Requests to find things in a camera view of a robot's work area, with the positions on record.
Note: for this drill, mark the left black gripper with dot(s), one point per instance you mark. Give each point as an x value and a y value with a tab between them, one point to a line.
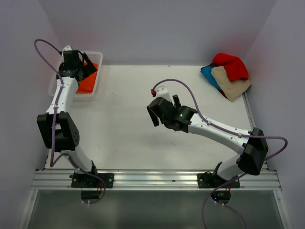
84	67

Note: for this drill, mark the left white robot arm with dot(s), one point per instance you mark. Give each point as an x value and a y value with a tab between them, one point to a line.
61	135

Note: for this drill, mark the orange t shirt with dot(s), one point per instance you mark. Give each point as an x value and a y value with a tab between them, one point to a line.
87	85

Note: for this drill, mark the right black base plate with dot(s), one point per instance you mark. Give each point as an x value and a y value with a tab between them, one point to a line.
208	180

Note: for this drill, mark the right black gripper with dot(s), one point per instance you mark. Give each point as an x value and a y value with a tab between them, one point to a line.
162	109

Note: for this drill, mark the aluminium rail frame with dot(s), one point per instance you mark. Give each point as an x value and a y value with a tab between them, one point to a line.
116	132

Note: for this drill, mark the beige t shirt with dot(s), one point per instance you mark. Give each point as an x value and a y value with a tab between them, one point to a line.
232	90

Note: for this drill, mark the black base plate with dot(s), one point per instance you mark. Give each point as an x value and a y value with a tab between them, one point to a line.
208	180
86	181

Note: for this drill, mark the white plastic basket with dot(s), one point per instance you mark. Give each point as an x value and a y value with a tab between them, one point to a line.
69	85

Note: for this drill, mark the blue t shirt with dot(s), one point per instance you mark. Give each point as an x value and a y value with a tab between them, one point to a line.
206	72

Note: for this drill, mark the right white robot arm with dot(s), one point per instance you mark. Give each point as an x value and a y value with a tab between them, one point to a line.
250	147

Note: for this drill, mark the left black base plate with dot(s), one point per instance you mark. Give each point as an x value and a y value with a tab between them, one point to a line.
86	181

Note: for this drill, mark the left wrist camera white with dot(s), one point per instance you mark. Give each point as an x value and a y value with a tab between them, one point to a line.
66	48

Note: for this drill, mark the red t shirt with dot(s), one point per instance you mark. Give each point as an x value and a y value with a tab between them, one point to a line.
234	66

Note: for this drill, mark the dark maroon t shirt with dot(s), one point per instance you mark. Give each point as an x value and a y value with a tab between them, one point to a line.
222	93

